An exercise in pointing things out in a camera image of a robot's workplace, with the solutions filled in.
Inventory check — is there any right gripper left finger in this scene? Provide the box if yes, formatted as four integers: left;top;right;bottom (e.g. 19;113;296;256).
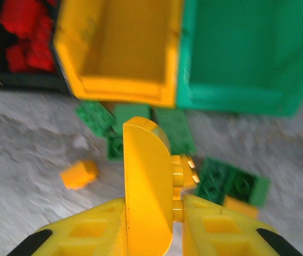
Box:
6;197;128;256

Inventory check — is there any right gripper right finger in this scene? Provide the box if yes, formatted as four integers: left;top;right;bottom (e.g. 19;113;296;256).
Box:
182;194;297;256

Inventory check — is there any yellow lego brick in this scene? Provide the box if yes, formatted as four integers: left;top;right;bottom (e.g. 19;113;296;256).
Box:
222;196;259;220
59;159;100;191

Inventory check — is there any green lego brick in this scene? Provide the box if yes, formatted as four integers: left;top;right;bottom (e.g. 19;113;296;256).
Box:
113;105;152;134
225;170;271;208
155;108;196;156
75;101;115;137
107;135;126;163
195;156;234;205

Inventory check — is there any yellow half-round lego piece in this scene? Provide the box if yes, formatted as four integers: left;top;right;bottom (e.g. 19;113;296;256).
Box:
122;116;185;256

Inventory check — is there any red lego brick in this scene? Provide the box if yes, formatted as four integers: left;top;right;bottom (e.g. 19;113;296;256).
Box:
27;14;58;73
0;0;44;39
5;44;30;74

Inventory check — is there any black plastic bin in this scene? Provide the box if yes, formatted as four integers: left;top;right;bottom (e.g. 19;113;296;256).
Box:
0;0;73;94

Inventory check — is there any yellow plastic bin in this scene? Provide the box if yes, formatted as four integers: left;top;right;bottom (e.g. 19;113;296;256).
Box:
53;0;184;109

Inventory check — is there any green plastic bin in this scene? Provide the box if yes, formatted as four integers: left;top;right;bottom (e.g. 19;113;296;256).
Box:
176;0;303;118

